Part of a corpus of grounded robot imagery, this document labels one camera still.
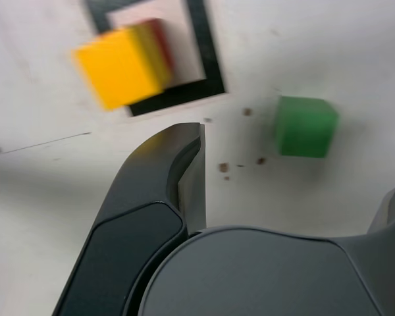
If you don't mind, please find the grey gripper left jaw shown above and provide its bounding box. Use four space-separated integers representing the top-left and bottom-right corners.
54 122 207 316

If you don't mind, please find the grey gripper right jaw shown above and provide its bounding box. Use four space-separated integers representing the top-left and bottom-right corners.
136 174 395 316

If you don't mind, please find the yellow cube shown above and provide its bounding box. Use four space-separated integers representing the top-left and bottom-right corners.
70 25 174 111

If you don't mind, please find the red cube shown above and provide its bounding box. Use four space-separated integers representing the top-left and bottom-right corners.
147 18 177 72

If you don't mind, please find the black tape square outline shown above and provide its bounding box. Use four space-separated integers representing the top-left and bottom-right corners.
84 0 226 117

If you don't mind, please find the green cube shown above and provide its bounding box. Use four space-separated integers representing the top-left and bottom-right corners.
275 95 340 158

